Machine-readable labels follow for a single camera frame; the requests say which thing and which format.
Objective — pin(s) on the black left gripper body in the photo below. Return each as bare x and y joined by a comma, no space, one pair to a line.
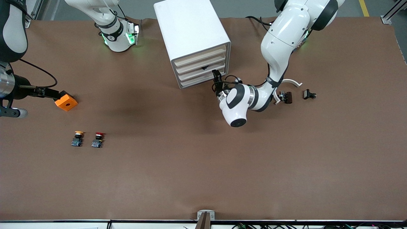
220,88

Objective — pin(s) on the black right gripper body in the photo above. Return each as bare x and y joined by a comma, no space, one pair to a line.
23,89

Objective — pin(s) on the cream drawer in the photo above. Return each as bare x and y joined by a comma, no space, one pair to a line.
200,78
200,56
200,63
194,72

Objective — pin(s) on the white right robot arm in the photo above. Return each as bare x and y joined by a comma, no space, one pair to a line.
116,41

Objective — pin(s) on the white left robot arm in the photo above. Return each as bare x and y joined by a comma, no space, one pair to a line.
286,31

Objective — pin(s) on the white drawer cabinet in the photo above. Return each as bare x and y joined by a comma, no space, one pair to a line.
187,28

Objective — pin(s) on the yellow push button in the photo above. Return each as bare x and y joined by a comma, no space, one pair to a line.
77,140

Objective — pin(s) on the red push button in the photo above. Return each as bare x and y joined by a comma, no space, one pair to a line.
97,141

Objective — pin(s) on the orange box with hole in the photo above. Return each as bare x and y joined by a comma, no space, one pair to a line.
66,103

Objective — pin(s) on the dark brown clamp part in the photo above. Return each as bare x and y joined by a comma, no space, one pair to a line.
288,97

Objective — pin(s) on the white curved arc piece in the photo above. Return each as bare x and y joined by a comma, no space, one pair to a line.
294,81

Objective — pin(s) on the brown table cover sheet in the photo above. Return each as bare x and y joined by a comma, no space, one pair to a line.
203,159

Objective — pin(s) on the small black part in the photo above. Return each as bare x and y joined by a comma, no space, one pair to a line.
307,94

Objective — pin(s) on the aluminium frame profile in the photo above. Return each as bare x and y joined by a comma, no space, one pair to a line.
37,8
28,24
386,19

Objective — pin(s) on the table edge rail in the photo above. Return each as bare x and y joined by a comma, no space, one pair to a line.
63,221

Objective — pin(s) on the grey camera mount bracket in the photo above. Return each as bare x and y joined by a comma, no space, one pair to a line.
200,213

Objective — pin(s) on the dark camera pole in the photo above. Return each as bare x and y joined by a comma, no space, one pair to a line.
203,222

